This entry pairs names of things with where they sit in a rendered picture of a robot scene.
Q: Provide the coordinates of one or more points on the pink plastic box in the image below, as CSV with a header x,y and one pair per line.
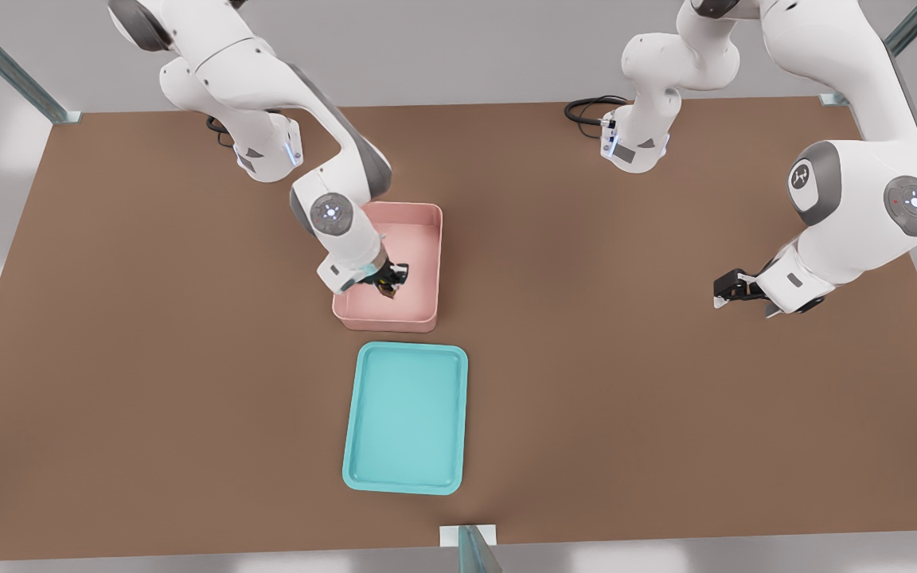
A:
x,y
419,306

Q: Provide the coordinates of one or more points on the pale blue-green tray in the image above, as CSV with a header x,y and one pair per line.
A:
x,y
407,418

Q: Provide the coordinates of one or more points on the silver frame post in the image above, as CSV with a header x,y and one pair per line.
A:
x,y
904,32
5,64
470,549

